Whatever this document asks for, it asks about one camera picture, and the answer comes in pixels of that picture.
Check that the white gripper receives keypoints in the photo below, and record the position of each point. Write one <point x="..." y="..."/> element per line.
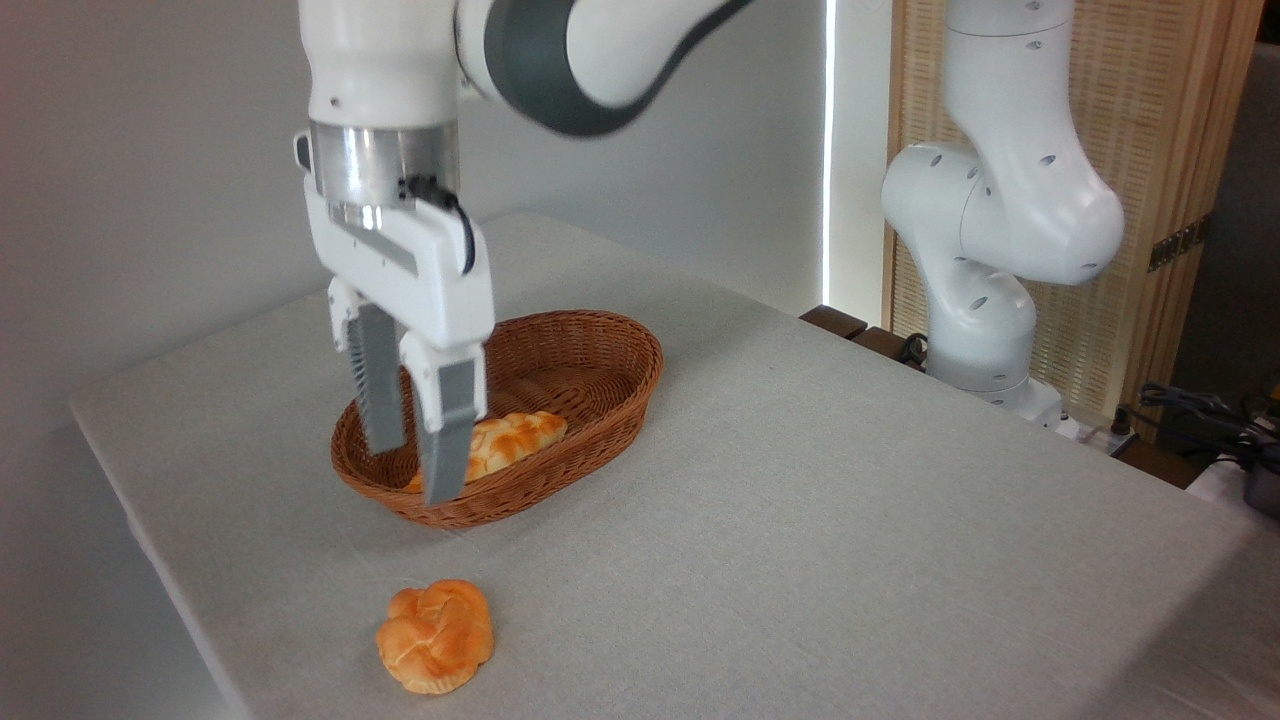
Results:
<point x="430" y="280"/>

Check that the round knotted bread roll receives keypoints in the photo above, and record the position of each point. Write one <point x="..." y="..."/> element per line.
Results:
<point x="436" y="638"/>

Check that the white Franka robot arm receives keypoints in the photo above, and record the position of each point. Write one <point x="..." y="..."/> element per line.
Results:
<point x="1000" y="200"/>

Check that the long braided bread loaf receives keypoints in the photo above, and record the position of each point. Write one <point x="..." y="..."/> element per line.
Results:
<point x="510" y="440"/>

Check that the brown wicker oval basket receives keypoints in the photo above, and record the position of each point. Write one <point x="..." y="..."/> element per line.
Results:
<point x="580" y="370"/>

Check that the grey tablecloth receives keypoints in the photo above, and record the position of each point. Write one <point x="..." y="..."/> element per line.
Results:
<point x="800" y="500"/>

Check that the white power strip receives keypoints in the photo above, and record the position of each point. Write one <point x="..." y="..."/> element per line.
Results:
<point x="1095" y="435"/>

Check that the black screen hinge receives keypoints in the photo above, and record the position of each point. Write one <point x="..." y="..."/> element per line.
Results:
<point x="1178" y="243"/>

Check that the wooden woven folding screen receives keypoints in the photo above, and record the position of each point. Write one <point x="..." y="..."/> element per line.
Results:
<point x="1160" y="100"/>

